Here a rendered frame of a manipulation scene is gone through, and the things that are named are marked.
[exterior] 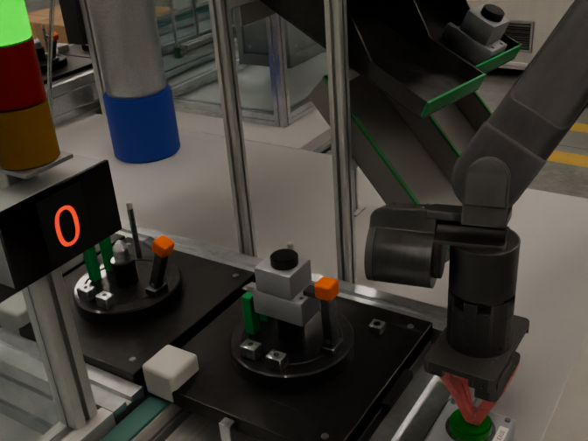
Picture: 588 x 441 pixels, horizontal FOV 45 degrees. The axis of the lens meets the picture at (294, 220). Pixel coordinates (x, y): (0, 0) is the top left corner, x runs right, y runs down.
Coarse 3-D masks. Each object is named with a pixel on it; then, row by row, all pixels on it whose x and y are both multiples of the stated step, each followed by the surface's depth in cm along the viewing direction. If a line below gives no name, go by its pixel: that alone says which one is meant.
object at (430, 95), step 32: (288, 0) 90; (320, 0) 86; (352, 0) 99; (384, 0) 95; (320, 32) 88; (352, 32) 85; (384, 32) 95; (416, 32) 94; (352, 64) 87; (384, 64) 89; (416, 64) 91; (448, 64) 93; (416, 96) 82; (448, 96) 85
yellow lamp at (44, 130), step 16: (0, 112) 56; (16, 112) 56; (32, 112) 57; (48, 112) 59; (0, 128) 57; (16, 128) 57; (32, 128) 57; (48, 128) 59; (0, 144) 58; (16, 144) 57; (32, 144) 58; (48, 144) 59; (0, 160) 58; (16, 160) 58; (32, 160) 58; (48, 160) 59
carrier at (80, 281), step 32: (96, 256) 93; (128, 256) 91; (192, 256) 102; (96, 288) 93; (128, 288) 92; (160, 288) 90; (192, 288) 95; (224, 288) 94; (96, 320) 89; (128, 320) 88; (160, 320) 89; (192, 320) 88; (96, 352) 84; (128, 352) 84
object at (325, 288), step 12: (324, 276) 75; (312, 288) 76; (324, 288) 74; (336, 288) 75; (324, 300) 75; (324, 312) 76; (336, 312) 76; (324, 324) 76; (336, 324) 77; (324, 336) 77; (336, 336) 77
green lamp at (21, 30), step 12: (0, 0) 53; (12, 0) 53; (0, 12) 53; (12, 12) 54; (24, 12) 55; (0, 24) 53; (12, 24) 54; (24, 24) 55; (0, 36) 54; (12, 36) 54; (24, 36) 55
